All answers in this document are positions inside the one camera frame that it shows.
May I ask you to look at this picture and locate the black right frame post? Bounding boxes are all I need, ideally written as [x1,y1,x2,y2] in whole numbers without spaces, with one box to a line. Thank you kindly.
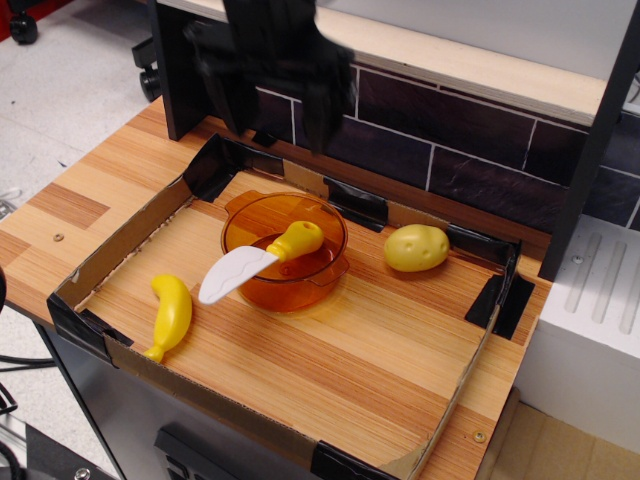
[538,5,639,282]

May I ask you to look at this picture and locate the yellow toy potato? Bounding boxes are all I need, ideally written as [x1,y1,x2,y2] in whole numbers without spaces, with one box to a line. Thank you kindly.
[384,224,450,272]

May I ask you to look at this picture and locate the black chair caster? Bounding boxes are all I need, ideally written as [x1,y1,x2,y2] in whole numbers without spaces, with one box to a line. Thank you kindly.
[131,37,161,102]

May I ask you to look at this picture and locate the black caster wheel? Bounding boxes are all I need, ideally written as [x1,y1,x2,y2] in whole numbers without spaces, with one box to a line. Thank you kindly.
[9,12,38,45]

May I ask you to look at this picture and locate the black upright shelf post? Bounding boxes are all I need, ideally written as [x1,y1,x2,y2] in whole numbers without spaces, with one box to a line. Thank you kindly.
[147,1,214,141]

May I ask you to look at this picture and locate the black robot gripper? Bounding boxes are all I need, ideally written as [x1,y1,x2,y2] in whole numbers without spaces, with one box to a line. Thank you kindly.
[184,1,354,154]

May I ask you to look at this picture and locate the yellow toy banana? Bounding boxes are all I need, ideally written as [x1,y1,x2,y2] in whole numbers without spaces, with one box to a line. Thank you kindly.
[144,274,192,363]

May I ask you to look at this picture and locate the cardboard fence with black tape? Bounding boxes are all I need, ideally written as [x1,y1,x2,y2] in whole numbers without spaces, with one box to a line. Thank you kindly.
[48,136,534,479]

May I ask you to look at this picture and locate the orange transparent plastic pot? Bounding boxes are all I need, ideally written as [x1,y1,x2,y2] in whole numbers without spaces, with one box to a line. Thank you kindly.
[221,191,349,313]

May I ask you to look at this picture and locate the white toy sink drainboard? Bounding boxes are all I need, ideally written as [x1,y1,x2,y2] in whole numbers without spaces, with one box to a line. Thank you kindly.
[515,216,639,452]

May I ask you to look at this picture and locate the yellow handled white toy knife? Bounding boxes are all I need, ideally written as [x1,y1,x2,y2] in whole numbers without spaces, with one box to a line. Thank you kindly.
[198,221,324,305]

